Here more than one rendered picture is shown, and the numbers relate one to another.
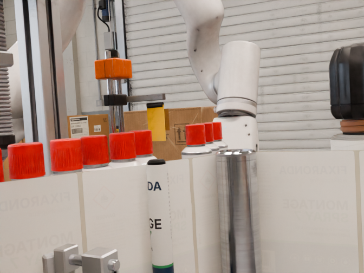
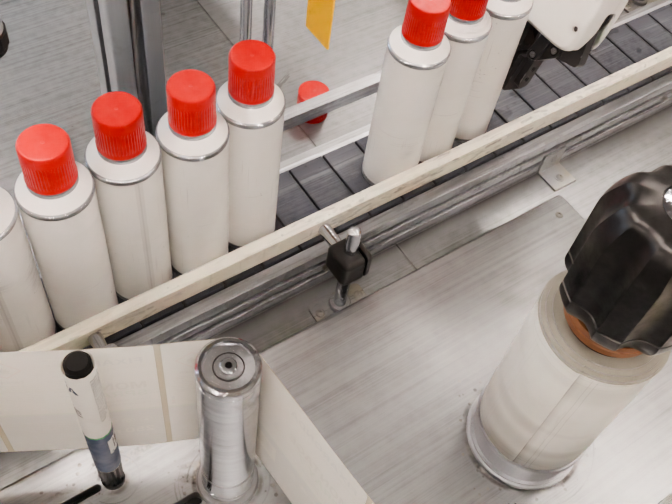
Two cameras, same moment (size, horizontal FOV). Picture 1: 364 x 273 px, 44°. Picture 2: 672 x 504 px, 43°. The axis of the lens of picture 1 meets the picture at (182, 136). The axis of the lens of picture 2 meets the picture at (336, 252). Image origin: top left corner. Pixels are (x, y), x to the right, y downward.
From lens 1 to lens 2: 0.48 m
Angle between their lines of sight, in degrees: 54
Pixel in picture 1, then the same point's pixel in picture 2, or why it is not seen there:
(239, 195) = (209, 419)
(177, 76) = not seen: outside the picture
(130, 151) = (195, 127)
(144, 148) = (248, 96)
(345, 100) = (569, 287)
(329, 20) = not seen: outside the picture
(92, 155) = (106, 147)
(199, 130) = (428, 23)
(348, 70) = (595, 260)
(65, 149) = (32, 170)
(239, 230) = (208, 439)
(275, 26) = not seen: outside the picture
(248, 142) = (588, 13)
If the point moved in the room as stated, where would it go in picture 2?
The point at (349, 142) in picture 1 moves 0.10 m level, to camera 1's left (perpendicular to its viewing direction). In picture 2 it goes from (541, 337) to (395, 265)
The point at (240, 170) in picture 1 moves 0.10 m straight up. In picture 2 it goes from (213, 405) to (210, 316)
